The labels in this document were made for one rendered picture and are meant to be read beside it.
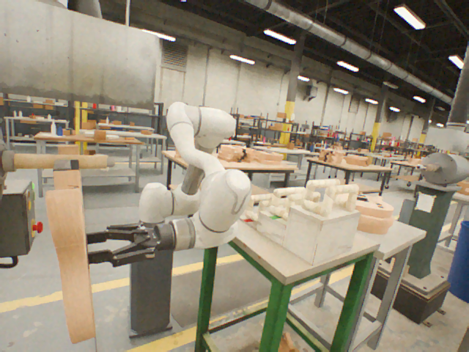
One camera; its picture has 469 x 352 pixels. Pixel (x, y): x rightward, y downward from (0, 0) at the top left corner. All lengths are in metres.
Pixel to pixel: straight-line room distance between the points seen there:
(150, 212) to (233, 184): 0.97
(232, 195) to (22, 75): 0.44
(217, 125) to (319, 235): 0.63
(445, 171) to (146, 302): 2.37
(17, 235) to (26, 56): 0.58
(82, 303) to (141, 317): 1.26
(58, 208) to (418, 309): 2.54
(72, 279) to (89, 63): 0.38
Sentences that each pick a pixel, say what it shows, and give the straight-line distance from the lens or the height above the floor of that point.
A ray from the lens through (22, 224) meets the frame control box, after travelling 0.93.
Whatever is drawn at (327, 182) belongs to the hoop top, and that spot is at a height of 1.21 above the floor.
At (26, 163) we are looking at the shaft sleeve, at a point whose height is 1.25.
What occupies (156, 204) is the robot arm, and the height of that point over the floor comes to 0.88.
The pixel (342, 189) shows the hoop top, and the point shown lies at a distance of 0.94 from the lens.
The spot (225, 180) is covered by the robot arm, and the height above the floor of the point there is 1.24.
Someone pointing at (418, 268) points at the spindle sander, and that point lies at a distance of 2.67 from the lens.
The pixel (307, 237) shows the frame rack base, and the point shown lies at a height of 1.02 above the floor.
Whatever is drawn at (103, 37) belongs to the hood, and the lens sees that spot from 0.51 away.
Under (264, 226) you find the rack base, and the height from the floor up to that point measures 0.97.
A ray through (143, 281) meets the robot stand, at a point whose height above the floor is 0.40.
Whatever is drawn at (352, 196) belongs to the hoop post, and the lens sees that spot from 1.03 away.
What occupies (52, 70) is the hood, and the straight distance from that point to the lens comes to 0.50.
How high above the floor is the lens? 1.38
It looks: 12 degrees down
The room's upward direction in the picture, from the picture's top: 7 degrees clockwise
